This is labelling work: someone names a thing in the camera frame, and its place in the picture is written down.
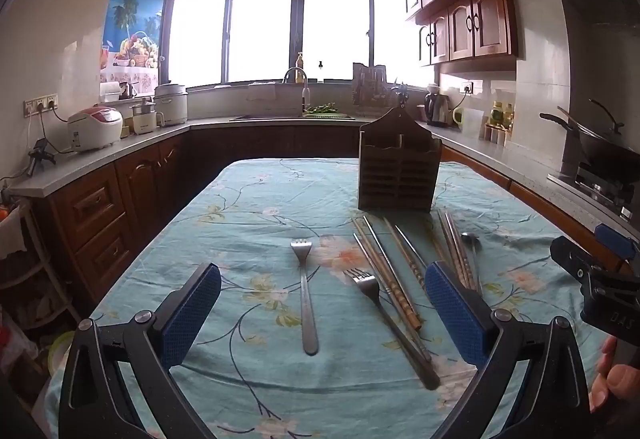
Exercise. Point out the small cream electric pot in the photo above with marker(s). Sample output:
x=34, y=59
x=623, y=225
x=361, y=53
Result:
x=145, y=119

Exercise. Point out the kitchen sink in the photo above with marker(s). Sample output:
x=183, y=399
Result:
x=265, y=118

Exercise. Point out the curved steel faucet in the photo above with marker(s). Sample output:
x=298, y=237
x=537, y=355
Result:
x=304, y=89

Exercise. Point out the dish rack with cutting boards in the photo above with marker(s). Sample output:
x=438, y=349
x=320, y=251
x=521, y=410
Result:
x=369, y=84

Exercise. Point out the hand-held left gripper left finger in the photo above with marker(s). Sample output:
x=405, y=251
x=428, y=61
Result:
x=192, y=314

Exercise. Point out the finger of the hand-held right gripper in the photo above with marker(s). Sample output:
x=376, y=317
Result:
x=572, y=259
x=615, y=239

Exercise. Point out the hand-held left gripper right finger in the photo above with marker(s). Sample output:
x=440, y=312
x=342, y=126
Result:
x=455, y=314

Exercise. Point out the brown wooden lower cabinets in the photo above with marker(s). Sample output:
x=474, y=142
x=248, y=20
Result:
x=130, y=189

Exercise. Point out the steel spoon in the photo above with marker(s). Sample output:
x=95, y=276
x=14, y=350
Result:
x=471, y=241

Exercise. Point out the grey kitchen countertop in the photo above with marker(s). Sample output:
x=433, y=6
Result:
x=100, y=160

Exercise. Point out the wooden chopstick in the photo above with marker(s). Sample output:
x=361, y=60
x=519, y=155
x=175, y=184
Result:
x=381, y=276
x=402, y=251
x=387, y=275
x=450, y=246

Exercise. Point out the yellow dish soap bottle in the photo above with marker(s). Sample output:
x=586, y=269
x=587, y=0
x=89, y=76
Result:
x=299, y=61

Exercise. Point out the wall power outlet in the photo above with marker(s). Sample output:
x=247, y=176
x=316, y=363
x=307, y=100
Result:
x=471, y=87

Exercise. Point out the person's right hand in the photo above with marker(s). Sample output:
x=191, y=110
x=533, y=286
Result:
x=620, y=381

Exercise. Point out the black wok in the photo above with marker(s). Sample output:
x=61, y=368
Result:
x=605, y=149

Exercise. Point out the gas stove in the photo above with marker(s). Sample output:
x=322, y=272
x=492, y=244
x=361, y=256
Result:
x=595, y=191

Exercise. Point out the steel fork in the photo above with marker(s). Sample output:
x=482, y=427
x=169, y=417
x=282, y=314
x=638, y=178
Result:
x=387, y=319
x=307, y=299

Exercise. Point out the white storage box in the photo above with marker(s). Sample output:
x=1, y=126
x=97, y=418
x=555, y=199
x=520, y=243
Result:
x=111, y=91

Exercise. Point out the row of wall outlets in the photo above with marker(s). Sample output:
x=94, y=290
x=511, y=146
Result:
x=41, y=104

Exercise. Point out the white and red rice cooker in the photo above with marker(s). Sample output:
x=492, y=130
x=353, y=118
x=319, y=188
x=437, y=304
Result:
x=95, y=129

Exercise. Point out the dark steel electric kettle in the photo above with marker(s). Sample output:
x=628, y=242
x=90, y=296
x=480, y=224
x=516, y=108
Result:
x=437, y=111

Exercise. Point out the green vegetables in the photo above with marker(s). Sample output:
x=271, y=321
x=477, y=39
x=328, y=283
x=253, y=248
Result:
x=320, y=109

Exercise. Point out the tropical fruit wall poster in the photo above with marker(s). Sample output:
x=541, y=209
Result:
x=132, y=19

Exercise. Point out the knife and scissors holder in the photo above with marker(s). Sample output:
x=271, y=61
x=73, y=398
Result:
x=400, y=95

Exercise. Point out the large white rice cooker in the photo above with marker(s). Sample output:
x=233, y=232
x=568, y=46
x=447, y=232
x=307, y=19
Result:
x=171, y=106

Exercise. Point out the clear plastic container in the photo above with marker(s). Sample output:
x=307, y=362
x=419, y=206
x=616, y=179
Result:
x=473, y=120

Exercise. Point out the green mug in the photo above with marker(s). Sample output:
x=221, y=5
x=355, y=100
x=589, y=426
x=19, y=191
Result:
x=457, y=117

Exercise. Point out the large kitchen window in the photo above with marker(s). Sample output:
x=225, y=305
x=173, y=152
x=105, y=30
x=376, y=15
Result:
x=260, y=29

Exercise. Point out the brown wooden utensil holder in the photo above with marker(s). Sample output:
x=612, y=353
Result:
x=397, y=169

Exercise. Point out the small black tripod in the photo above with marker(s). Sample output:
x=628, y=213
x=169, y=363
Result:
x=39, y=154

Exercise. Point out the row of spice jars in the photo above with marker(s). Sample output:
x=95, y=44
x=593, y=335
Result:
x=497, y=135

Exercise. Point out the teal floral tablecloth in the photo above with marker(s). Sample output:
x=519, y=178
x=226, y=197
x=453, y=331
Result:
x=250, y=229

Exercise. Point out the storage shelf rack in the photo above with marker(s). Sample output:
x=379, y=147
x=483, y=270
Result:
x=30, y=279

